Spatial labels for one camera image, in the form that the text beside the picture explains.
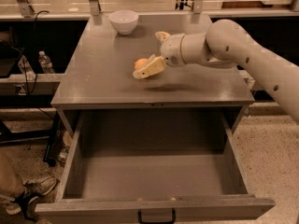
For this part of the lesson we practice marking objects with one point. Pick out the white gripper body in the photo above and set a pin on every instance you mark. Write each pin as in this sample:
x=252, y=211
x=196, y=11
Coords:
x=172, y=49

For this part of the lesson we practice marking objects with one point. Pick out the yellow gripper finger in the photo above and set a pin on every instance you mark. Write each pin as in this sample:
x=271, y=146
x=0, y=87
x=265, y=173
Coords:
x=154, y=65
x=162, y=36

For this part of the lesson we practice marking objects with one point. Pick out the orange fruit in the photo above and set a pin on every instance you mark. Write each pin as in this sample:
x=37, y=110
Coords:
x=140, y=62

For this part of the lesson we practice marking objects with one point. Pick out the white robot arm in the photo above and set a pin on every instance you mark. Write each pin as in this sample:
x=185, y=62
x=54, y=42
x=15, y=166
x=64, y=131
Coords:
x=226, y=44

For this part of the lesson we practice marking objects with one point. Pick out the grey cabinet counter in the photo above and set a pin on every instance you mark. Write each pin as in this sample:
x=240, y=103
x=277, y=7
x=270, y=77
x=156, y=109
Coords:
x=100, y=73

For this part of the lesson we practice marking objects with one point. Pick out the grey open top drawer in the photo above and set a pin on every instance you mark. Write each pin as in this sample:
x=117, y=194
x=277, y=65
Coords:
x=123, y=161

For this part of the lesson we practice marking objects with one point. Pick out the white ceramic bowl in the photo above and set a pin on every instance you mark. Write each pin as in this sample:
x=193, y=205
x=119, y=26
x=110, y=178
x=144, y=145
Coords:
x=123, y=21

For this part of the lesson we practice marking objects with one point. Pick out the clear plastic water bottle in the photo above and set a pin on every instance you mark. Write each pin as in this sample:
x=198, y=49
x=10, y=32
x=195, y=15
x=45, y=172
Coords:
x=45, y=62

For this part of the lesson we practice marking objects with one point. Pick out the grey sneaker shoe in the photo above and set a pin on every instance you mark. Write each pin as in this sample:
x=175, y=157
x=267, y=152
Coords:
x=32, y=190

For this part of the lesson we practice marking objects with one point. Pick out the tan trouser leg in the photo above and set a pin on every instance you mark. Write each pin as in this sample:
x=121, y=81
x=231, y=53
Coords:
x=10, y=182

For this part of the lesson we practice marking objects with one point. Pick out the black drawer handle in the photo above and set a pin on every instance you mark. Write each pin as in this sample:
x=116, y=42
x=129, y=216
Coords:
x=156, y=217

